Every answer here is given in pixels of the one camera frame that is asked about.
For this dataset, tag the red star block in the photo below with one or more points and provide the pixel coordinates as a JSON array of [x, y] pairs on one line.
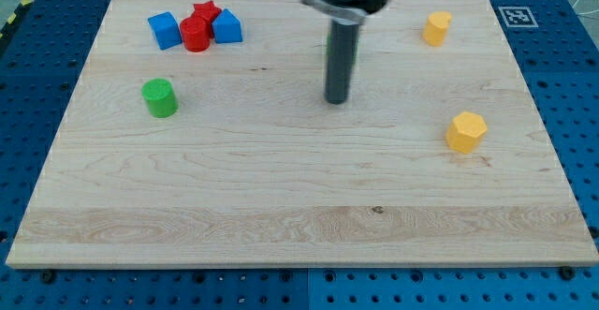
[[208, 12]]

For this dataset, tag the yellow heart block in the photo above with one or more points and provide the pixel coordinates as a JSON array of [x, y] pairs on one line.
[[436, 27]]

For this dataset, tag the wooden board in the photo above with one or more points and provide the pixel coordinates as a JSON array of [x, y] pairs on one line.
[[257, 170]]

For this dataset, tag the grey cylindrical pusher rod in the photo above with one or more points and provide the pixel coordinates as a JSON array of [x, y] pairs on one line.
[[341, 52]]

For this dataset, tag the blue pentagon block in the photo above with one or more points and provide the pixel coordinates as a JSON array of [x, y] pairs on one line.
[[227, 28]]

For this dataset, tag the green cylinder block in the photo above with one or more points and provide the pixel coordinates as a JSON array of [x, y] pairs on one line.
[[159, 96]]

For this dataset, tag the red cylinder block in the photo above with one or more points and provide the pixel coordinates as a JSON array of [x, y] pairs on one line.
[[195, 34]]

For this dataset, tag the yellow hexagon block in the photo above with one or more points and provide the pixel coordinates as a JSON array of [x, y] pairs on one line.
[[465, 132]]

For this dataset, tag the blue cube block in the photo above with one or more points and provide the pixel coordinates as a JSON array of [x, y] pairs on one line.
[[165, 30]]

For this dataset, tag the white fiducial marker tag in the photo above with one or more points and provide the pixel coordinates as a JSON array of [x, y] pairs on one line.
[[518, 17]]

